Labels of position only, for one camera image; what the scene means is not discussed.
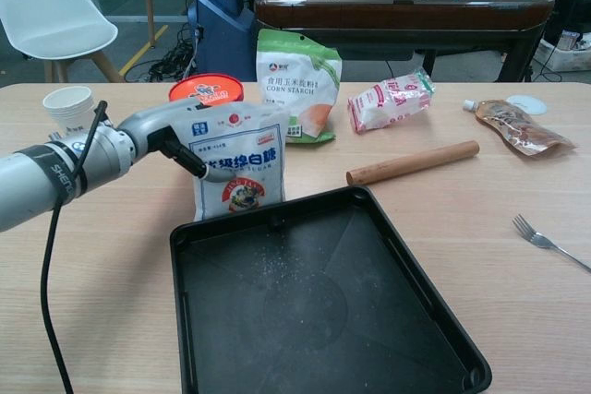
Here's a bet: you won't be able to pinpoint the round tub orange lid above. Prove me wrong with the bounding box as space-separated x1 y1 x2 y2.
168 72 245 104

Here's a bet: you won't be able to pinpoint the metal fork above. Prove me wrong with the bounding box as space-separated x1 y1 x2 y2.
511 213 591 274

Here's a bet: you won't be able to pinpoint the white chair wooden legs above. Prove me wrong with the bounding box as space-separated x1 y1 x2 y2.
0 0 127 85

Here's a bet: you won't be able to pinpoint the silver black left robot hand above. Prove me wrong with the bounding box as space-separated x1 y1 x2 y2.
117 97 223 182

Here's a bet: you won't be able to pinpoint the wooden rolling pin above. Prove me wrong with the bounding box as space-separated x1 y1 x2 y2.
345 139 481 187

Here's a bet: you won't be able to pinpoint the blue machine base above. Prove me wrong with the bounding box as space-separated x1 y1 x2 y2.
187 0 258 84

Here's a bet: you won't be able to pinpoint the white paper cup stack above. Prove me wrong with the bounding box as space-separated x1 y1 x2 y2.
42 85 107 137

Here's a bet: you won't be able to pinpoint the black square plastic tray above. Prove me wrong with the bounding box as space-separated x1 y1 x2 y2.
169 185 493 394

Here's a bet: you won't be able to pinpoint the white box of clutter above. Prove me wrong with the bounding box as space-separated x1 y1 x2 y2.
537 29 591 75

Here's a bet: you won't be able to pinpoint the white sugar bag blue print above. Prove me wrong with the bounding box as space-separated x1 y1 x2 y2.
177 101 290 222

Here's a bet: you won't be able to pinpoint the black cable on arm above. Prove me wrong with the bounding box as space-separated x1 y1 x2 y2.
40 99 110 394

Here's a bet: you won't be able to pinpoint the white round disc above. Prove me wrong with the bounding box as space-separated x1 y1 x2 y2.
505 94 549 115

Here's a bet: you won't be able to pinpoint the green white corn starch bag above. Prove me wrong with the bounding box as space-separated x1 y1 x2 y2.
256 28 344 146

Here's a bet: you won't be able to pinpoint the dark brown mahjong table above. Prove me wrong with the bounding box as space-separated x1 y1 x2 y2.
253 0 555 84

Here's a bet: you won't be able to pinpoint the pink white powder bag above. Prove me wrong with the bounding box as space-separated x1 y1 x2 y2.
346 68 437 135

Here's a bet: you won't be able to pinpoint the tangle of black floor cables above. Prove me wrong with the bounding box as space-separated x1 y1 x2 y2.
146 27 204 84

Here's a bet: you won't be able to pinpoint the brown sauce spout pouch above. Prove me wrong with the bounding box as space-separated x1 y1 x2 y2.
462 98 577 157

